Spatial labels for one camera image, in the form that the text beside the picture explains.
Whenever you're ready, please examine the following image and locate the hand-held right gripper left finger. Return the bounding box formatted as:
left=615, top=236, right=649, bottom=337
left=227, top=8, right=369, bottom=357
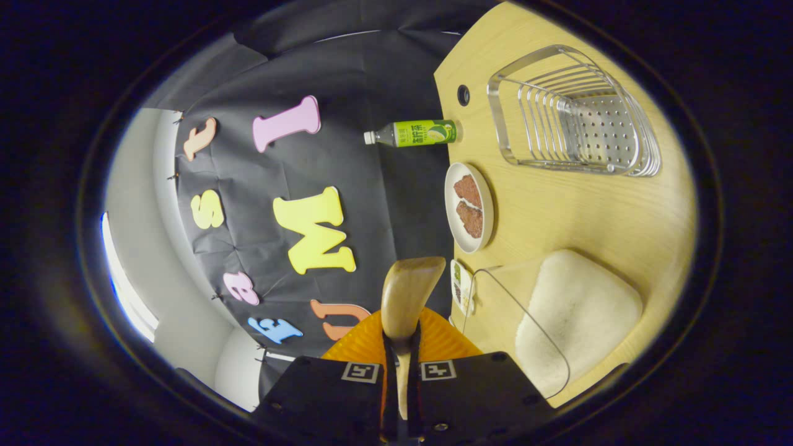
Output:
left=251, top=308, right=398, bottom=445

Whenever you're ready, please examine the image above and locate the black backdrop cloth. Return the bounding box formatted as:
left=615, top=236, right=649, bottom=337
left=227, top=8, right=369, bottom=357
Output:
left=139, top=0, right=515, bottom=400

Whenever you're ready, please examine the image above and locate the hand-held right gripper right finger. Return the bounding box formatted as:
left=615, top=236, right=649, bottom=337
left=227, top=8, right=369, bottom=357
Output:
left=406, top=307, right=556, bottom=445

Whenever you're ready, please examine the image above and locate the green label drink bottle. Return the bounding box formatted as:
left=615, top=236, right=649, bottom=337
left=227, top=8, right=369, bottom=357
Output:
left=363, top=119, right=459, bottom=148

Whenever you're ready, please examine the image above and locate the wooden spoon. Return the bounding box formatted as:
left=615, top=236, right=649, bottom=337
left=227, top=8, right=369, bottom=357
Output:
left=380, top=256, right=447, bottom=422

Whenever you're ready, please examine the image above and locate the brown meat piece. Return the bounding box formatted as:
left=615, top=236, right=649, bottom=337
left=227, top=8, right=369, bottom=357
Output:
left=453, top=175, right=483, bottom=210
left=456, top=200, right=484, bottom=240

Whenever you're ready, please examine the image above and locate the white round plate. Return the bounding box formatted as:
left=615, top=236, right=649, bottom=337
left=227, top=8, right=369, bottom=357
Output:
left=444, top=162, right=495, bottom=255

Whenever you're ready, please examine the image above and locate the metal wire chopstick holder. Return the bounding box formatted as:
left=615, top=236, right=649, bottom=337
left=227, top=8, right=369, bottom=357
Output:
left=486, top=45, right=662, bottom=178

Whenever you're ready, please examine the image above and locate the small divided condiment dish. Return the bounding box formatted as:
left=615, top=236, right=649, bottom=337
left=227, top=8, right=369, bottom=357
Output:
left=450, top=259, right=475, bottom=317

